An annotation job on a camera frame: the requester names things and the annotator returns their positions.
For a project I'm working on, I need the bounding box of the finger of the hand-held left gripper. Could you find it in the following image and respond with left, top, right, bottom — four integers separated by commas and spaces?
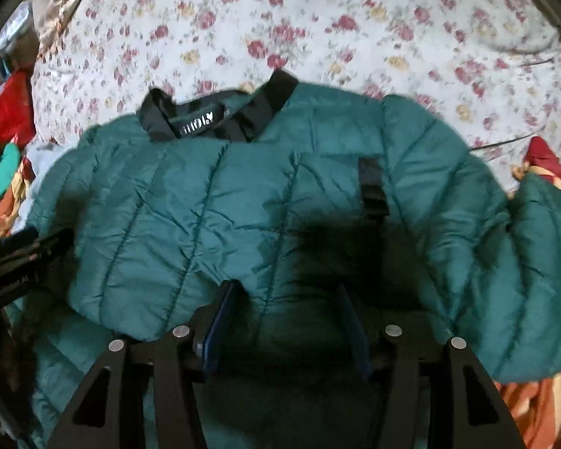
0, 228, 74, 274

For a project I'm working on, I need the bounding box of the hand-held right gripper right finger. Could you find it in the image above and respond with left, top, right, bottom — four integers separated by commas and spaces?
334, 284, 527, 449

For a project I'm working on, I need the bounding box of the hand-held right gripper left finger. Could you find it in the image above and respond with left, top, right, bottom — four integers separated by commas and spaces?
44, 280, 242, 449

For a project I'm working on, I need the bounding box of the green quilted puffer jacket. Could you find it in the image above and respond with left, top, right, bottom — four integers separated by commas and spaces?
4, 69, 561, 449

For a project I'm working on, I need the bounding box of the bright green cloth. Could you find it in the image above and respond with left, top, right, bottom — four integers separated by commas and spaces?
0, 143, 22, 214

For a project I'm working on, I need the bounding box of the grey fleece garment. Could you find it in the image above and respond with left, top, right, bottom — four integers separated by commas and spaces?
25, 144, 68, 193

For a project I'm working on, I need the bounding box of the red jacket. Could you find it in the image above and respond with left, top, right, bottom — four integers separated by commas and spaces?
0, 69, 36, 151

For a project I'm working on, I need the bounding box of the clear plastic bag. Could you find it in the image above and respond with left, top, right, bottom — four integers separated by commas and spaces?
0, 1, 34, 58

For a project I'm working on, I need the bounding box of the beige tasseled cloth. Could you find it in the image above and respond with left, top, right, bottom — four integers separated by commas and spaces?
32, 0, 104, 59

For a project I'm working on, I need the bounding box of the floral quilt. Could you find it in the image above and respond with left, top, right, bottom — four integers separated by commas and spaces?
30, 0, 561, 197

